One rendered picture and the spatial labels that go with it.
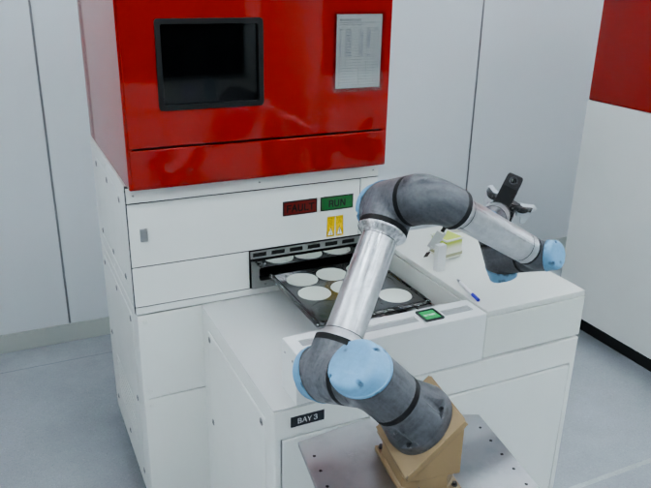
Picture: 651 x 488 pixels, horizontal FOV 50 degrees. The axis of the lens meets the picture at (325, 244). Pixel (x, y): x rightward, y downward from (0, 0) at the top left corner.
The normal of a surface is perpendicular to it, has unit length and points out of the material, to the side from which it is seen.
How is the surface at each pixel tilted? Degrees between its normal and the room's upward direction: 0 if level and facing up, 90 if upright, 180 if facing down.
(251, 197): 90
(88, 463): 0
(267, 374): 0
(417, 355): 90
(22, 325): 90
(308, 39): 90
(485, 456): 0
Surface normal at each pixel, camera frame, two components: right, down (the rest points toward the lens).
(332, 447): 0.02, -0.93
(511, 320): 0.43, 0.33
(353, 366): -0.57, -0.62
